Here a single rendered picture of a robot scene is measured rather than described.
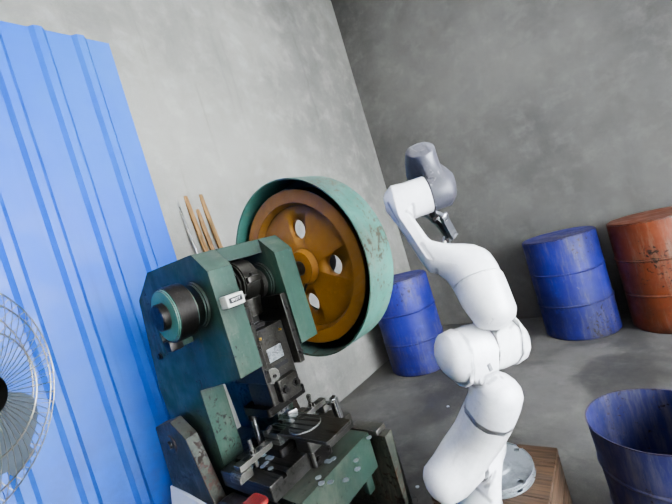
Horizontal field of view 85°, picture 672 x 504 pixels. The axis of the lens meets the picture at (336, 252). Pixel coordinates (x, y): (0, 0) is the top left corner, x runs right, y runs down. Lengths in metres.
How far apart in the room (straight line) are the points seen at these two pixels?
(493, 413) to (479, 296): 0.24
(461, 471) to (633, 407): 1.15
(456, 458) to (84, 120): 2.54
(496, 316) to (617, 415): 1.26
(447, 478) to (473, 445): 0.10
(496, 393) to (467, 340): 0.12
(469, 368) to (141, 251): 2.12
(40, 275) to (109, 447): 0.97
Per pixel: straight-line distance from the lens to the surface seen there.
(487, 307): 0.81
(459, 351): 0.82
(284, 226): 1.76
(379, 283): 1.47
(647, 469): 1.69
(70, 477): 2.48
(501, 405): 0.87
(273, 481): 1.44
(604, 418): 1.97
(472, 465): 1.00
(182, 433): 1.71
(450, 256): 0.84
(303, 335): 1.49
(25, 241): 2.43
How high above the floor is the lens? 1.41
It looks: 2 degrees down
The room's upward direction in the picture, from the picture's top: 17 degrees counter-clockwise
